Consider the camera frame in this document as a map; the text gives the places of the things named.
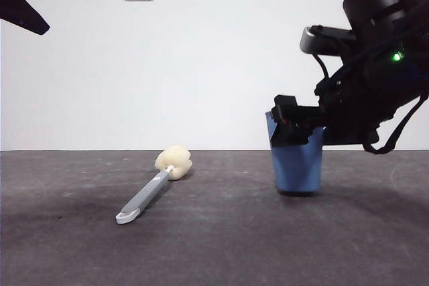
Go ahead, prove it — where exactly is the grey-handled sponge cup brush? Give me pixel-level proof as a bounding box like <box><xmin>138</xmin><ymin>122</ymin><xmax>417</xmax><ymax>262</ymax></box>
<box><xmin>115</xmin><ymin>145</ymin><xmax>193</xmax><ymax>225</ymax></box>

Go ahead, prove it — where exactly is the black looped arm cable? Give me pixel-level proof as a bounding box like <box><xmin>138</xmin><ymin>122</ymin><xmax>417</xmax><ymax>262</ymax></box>
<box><xmin>363</xmin><ymin>93</ymin><xmax>426</xmax><ymax>155</ymax></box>

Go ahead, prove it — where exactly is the blue ribbed plastic cup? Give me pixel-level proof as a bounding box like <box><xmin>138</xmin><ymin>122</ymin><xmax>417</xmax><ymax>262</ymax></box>
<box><xmin>265</xmin><ymin>111</ymin><xmax>325</xmax><ymax>196</ymax></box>

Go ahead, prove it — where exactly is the pale grey right wrist camera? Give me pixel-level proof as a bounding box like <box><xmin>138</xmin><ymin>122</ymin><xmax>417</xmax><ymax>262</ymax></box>
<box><xmin>299</xmin><ymin>25</ymin><xmax>357</xmax><ymax>56</ymax></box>

